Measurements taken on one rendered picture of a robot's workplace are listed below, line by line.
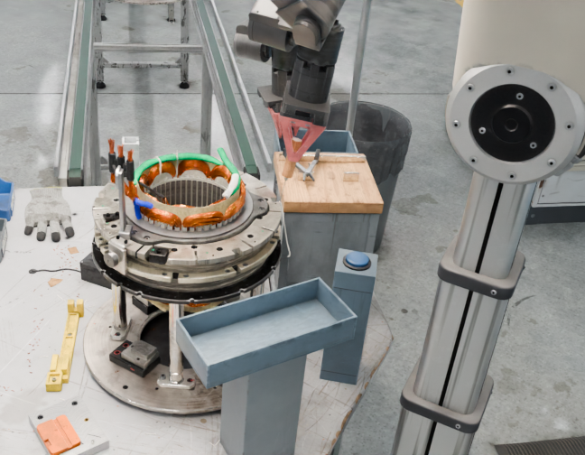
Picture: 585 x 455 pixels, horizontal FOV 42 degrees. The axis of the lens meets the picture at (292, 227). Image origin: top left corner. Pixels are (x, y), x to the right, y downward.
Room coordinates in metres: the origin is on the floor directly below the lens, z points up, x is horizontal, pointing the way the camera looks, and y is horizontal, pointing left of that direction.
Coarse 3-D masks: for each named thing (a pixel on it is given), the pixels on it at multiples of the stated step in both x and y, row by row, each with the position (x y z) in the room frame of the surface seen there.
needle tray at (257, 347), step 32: (288, 288) 0.94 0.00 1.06; (320, 288) 0.96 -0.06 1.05; (192, 320) 0.85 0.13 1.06; (224, 320) 0.88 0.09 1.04; (256, 320) 0.90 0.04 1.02; (288, 320) 0.91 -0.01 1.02; (320, 320) 0.92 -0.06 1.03; (352, 320) 0.88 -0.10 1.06; (192, 352) 0.79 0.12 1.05; (224, 352) 0.82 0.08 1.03; (256, 352) 0.79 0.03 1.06; (288, 352) 0.82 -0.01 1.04; (224, 384) 0.86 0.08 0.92; (256, 384) 0.81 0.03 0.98; (288, 384) 0.84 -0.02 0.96; (224, 416) 0.86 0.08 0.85; (256, 416) 0.81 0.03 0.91; (288, 416) 0.85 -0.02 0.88; (224, 448) 0.85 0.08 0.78; (256, 448) 0.82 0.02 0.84; (288, 448) 0.85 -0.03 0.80
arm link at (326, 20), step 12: (276, 0) 0.94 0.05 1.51; (288, 0) 0.93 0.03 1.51; (300, 0) 0.92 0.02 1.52; (312, 0) 0.93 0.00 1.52; (324, 0) 0.94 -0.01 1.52; (336, 0) 0.95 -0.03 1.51; (276, 12) 0.95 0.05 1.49; (288, 12) 0.94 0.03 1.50; (300, 12) 0.93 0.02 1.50; (312, 12) 0.92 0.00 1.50; (324, 12) 0.93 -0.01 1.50; (336, 12) 0.95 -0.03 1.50; (288, 24) 0.96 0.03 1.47; (324, 24) 0.93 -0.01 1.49; (324, 36) 0.94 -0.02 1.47
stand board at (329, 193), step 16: (320, 176) 1.31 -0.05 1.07; (336, 176) 1.31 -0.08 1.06; (368, 176) 1.33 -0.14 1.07; (288, 192) 1.23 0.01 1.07; (304, 192) 1.24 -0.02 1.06; (320, 192) 1.24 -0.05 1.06; (336, 192) 1.25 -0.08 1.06; (352, 192) 1.26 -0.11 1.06; (368, 192) 1.26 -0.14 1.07; (288, 208) 1.20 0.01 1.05; (304, 208) 1.20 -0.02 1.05; (320, 208) 1.21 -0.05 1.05; (336, 208) 1.21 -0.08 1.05; (352, 208) 1.22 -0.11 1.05; (368, 208) 1.22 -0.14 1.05
